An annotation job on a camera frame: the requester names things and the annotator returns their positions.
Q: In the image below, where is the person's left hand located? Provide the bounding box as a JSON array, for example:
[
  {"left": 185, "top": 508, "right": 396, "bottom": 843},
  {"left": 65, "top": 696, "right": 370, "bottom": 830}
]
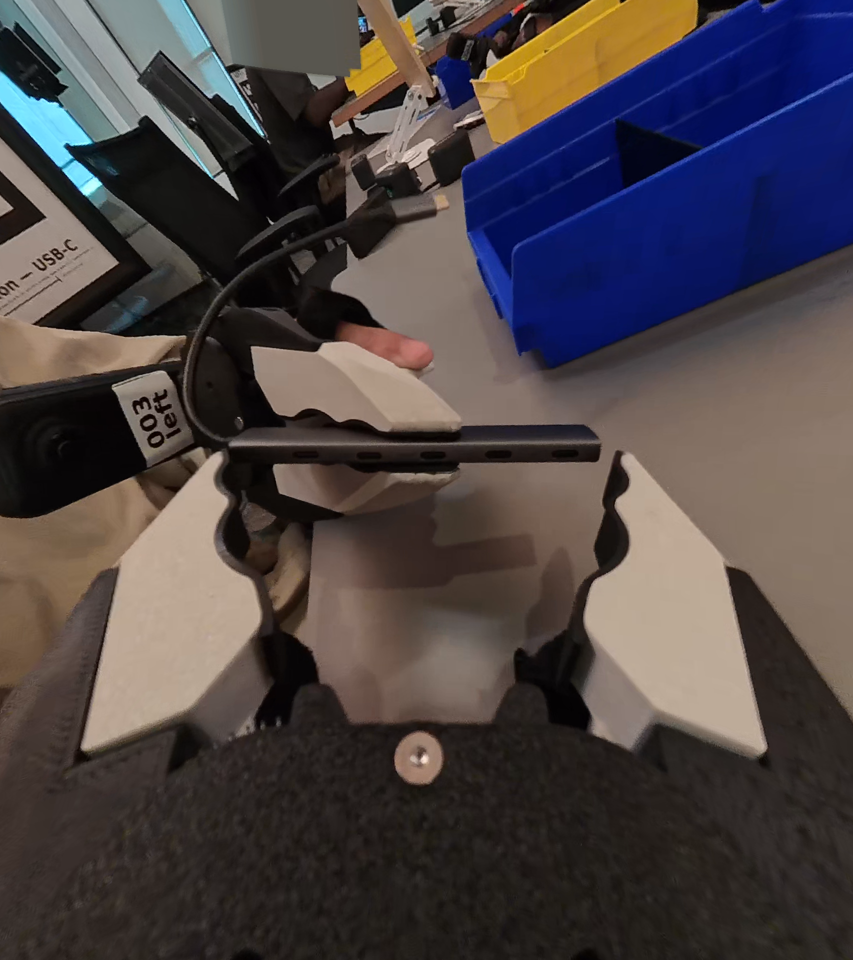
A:
[{"left": 336, "top": 322, "right": 435, "bottom": 370}]

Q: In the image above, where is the grey USB hub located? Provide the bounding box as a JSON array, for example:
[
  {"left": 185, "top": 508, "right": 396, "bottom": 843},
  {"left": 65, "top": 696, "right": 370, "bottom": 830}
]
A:
[{"left": 182, "top": 192, "right": 602, "bottom": 468}]

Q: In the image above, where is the yellow storage bin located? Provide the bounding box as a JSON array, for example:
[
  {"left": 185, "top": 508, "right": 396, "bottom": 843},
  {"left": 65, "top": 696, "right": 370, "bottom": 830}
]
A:
[
  {"left": 470, "top": 0, "right": 699, "bottom": 145},
  {"left": 344, "top": 16, "right": 419, "bottom": 97}
]

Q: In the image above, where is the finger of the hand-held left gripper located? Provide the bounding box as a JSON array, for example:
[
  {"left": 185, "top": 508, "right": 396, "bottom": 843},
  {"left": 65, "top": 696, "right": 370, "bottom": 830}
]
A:
[
  {"left": 250, "top": 341, "right": 464, "bottom": 438},
  {"left": 274, "top": 461, "right": 462, "bottom": 516}
]

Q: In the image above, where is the small blue storage bin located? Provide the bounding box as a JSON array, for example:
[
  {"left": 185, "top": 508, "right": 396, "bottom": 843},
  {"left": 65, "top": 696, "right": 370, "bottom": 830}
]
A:
[{"left": 434, "top": 54, "right": 479, "bottom": 110}]

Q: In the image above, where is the wooden stand with clear legs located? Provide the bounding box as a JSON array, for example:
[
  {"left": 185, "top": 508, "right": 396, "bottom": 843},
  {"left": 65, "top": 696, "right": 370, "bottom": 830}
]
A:
[{"left": 357, "top": 0, "right": 452, "bottom": 165}]

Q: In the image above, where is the framed black-white marker poster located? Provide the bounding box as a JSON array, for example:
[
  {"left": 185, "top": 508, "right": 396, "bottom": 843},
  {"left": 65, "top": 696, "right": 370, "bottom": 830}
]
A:
[{"left": 0, "top": 48, "right": 152, "bottom": 330}]

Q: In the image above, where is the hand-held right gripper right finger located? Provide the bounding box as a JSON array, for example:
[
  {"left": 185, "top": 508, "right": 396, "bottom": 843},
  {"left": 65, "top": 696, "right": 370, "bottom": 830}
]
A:
[{"left": 514, "top": 451, "right": 770, "bottom": 757}]

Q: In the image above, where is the person's left forearm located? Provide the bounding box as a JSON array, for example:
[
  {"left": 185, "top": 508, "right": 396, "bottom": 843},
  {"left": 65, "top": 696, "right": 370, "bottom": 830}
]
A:
[{"left": 0, "top": 306, "right": 313, "bottom": 710}]

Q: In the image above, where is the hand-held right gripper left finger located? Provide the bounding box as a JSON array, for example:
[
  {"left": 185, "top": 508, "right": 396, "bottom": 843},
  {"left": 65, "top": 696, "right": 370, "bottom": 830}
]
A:
[{"left": 80, "top": 452, "right": 320, "bottom": 756}]

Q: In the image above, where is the grey desk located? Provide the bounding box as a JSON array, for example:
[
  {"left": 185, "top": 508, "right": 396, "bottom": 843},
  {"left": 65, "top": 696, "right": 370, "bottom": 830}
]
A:
[{"left": 276, "top": 75, "right": 853, "bottom": 826}]

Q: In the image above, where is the black camera on stand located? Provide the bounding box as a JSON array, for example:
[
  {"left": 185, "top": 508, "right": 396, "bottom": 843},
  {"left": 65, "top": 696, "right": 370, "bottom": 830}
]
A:
[{"left": 0, "top": 11, "right": 69, "bottom": 100}]

